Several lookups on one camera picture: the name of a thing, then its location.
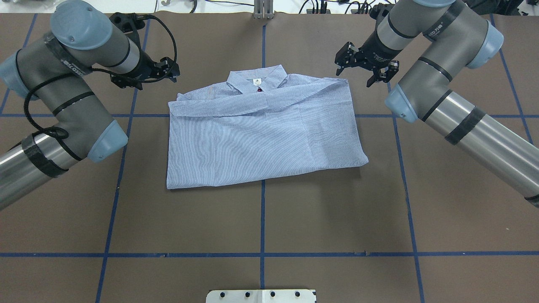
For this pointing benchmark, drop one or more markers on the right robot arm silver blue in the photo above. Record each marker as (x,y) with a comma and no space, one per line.
(459,39)

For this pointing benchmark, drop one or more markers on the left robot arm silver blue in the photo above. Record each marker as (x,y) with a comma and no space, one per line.
(71,123)

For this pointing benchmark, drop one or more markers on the aluminium frame post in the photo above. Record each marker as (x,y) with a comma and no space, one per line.
(263,9)

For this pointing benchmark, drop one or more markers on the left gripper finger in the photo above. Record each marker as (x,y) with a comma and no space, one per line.
(168,69)

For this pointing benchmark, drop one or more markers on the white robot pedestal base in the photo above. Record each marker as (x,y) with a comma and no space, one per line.
(262,296)

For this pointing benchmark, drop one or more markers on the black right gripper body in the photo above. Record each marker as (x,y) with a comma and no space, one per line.
(374,52)

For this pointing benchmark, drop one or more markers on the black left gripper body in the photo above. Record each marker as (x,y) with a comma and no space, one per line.
(146,67)

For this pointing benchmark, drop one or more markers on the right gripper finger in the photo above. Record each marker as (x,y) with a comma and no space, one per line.
(345,57)
(384,74)

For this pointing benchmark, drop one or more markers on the light blue striped shirt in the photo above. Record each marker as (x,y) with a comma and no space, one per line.
(261,124)

